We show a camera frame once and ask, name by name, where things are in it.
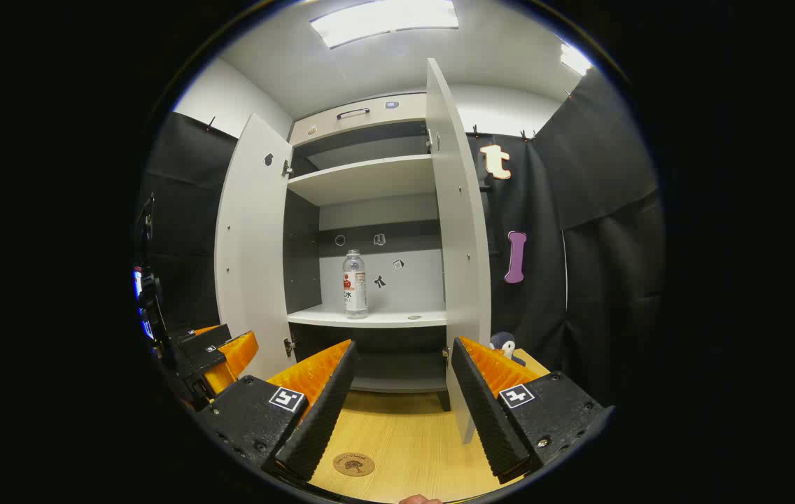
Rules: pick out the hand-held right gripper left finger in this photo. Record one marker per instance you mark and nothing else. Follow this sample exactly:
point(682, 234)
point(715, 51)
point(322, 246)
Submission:
point(327, 413)

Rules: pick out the round wooden coaster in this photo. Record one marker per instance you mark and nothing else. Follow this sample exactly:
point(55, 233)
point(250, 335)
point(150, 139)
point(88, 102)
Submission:
point(353, 464)

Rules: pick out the grey cabinet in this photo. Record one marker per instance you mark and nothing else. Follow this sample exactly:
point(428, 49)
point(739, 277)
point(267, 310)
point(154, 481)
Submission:
point(369, 178)

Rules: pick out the large ceiling light panel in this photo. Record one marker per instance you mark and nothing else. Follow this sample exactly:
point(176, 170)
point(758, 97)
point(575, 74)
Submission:
point(383, 21)

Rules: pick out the clear plastic bottle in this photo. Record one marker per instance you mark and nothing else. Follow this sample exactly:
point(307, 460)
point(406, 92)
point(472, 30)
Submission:
point(355, 287)

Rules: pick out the black backdrop cloth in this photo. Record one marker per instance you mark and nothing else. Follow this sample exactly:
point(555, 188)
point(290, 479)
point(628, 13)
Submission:
point(600, 245)

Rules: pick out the small ceiling light panel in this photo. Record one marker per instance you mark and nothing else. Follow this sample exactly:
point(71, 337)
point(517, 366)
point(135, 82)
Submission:
point(574, 59)

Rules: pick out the grey cabinet drawer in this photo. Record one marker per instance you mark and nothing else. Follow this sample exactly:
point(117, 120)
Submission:
point(397, 117)

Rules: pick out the grey cabinet door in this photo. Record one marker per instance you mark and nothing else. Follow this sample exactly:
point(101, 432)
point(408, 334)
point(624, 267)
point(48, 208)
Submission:
point(250, 245)
point(457, 245)

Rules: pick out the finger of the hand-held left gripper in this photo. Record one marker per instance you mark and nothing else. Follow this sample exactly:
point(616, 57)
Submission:
point(235, 355)
point(205, 348)

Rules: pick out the penguin plush toy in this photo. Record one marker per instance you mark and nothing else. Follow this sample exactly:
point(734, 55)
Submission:
point(506, 344)

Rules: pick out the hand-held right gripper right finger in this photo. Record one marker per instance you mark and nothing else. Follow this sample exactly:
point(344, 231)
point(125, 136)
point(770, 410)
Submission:
point(485, 413)

